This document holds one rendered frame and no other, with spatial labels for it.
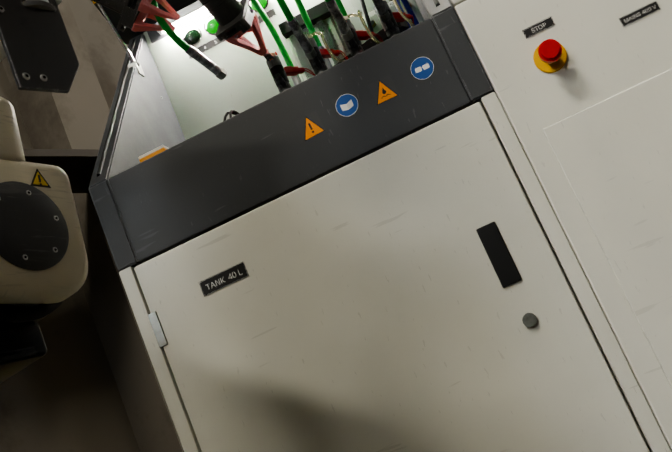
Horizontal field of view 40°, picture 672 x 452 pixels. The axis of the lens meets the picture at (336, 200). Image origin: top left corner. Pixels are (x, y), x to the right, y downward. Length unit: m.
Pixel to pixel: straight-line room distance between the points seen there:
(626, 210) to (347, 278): 0.44
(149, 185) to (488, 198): 0.58
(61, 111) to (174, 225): 2.64
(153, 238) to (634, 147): 0.80
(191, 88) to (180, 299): 0.78
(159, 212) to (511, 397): 0.65
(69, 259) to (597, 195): 0.80
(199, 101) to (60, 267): 1.23
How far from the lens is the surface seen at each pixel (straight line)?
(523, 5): 1.53
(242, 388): 1.52
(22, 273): 0.99
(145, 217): 1.60
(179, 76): 2.24
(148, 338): 1.58
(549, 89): 1.49
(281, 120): 1.54
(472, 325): 1.44
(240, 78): 2.18
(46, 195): 1.06
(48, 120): 4.22
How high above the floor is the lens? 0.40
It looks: 13 degrees up
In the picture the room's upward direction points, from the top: 23 degrees counter-clockwise
